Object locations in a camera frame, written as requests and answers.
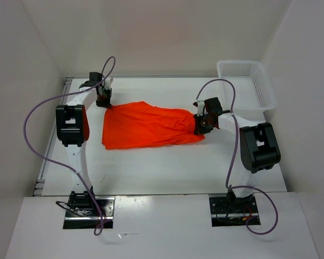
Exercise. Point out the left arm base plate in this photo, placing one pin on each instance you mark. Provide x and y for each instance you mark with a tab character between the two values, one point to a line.
89	218

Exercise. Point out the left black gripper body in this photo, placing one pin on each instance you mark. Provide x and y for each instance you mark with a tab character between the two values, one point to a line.
103	101

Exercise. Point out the white plastic basket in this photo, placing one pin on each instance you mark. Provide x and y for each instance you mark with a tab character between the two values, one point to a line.
253	90

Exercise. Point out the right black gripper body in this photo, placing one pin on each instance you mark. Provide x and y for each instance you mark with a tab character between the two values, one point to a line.
203	123

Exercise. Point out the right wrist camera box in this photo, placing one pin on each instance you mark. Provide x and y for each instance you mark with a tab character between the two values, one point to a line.
200	105

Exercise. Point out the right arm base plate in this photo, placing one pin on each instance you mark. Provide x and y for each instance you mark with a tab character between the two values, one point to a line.
228	211

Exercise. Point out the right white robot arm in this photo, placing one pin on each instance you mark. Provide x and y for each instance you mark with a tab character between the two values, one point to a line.
255	147

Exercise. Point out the orange mesh shorts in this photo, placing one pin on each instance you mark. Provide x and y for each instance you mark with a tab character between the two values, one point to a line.
141	125

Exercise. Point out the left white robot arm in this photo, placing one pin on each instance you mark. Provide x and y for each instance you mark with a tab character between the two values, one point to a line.
73	131

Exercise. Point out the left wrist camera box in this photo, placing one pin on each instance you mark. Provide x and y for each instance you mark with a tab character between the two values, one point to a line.
107	83

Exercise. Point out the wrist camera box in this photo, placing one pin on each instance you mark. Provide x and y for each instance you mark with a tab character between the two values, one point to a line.
107	83
200	105

